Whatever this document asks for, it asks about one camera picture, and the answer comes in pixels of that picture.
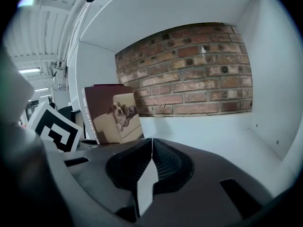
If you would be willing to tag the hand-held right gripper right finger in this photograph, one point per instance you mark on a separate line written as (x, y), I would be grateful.
(201, 193)

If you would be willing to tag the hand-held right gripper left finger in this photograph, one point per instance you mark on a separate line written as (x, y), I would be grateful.
(99, 171)

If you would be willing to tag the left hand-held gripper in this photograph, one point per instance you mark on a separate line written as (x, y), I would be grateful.
(55, 129)

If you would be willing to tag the book with dog cover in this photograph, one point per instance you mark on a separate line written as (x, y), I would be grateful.
(113, 115)

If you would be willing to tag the white shelf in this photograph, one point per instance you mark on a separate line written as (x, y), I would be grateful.
(165, 11)

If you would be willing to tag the black office chair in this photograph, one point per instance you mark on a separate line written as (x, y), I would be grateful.
(68, 116)

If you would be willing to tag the ceiling tube light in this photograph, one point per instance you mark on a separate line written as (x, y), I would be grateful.
(29, 70)
(43, 89)

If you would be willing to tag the brick pattern back panel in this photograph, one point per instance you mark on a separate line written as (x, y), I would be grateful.
(189, 74)

